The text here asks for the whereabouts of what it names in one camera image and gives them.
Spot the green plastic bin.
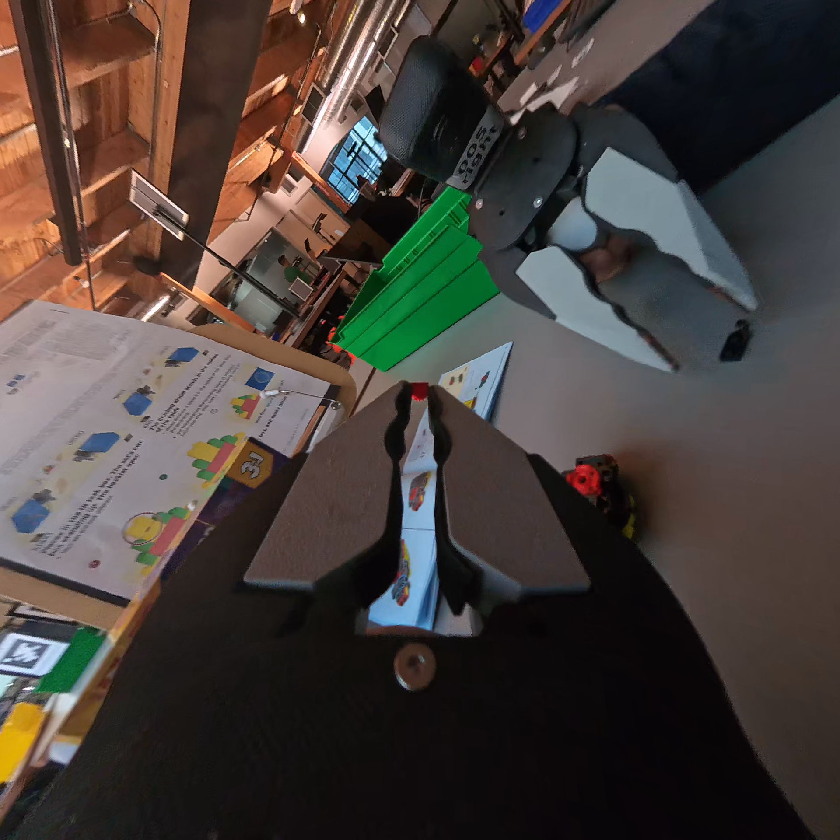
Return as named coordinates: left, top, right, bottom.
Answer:
left=354, top=226, right=484, bottom=329
left=330, top=259, right=501, bottom=373
left=384, top=185, right=475, bottom=271

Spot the dark wooden post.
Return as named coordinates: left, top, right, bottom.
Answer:
left=150, top=0, right=274, bottom=284

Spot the black white marker tag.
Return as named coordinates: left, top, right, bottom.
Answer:
left=0, top=631, right=70, bottom=679

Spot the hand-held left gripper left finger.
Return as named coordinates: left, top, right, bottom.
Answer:
left=243, top=382, right=405, bottom=605

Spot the person's right hand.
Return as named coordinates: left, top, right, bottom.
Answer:
left=579, top=234, right=641, bottom=284

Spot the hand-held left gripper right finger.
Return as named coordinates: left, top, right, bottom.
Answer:
left=427, top=385, right=592, bottom=615

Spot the paned window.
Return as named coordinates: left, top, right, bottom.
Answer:
left=324, top=117, right=389, bottom=206

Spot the silver ceiling duct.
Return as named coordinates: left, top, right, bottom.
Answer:
left=307, top=0, right=398, bottom=155

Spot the lego instruction booklet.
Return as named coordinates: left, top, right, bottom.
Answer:
left=366, top=341, right=514, bottom=632

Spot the purple yellow lego box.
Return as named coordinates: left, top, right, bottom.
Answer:
left=105, top=438, right=311, bottom=647

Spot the person's right forearm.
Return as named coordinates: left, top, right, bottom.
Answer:
left=587, top=0, right=840, bottom=196

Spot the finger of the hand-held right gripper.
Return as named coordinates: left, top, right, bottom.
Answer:
left=550, top=147, right=760, bottom=313
left=515, top=246, right=681, bottom=375

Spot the printed brick guide sheet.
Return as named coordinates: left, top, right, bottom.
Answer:
left=0, top=301, right=333, bottom=606

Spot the small black lego piece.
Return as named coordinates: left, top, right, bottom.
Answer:
left=718, top=320, right=753, bottom=363

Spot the black red lego model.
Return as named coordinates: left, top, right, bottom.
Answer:
left=564, top=453, right=639, bottom=540

